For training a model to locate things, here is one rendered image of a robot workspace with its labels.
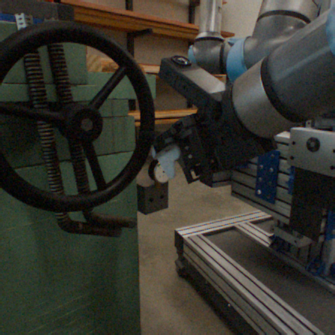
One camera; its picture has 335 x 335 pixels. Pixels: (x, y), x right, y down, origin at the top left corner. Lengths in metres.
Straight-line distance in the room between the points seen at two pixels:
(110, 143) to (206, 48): 0.63
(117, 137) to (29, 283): 0.38
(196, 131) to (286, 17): 0.18
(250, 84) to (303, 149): 0.45
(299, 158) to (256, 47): 0.38
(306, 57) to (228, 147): 0.13
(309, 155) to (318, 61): 0.48
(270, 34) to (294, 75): 0.16
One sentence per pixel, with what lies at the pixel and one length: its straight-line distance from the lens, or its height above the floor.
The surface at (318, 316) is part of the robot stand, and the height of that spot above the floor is 0.21.
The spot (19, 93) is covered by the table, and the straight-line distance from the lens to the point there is 0.53.
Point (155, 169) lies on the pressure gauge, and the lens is 0.71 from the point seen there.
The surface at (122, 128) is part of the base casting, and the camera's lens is 0.72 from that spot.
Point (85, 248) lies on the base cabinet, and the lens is 0.75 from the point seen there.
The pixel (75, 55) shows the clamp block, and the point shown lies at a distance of 0.56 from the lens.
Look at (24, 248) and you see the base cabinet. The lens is 0.70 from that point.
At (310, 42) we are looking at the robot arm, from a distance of 0.27.
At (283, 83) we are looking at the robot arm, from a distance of 0.27.
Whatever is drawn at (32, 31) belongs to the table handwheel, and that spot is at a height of 0.93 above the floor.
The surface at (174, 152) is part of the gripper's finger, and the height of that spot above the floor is 0.77.
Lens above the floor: 0.86
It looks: 15 degrees down
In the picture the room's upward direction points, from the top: straight up
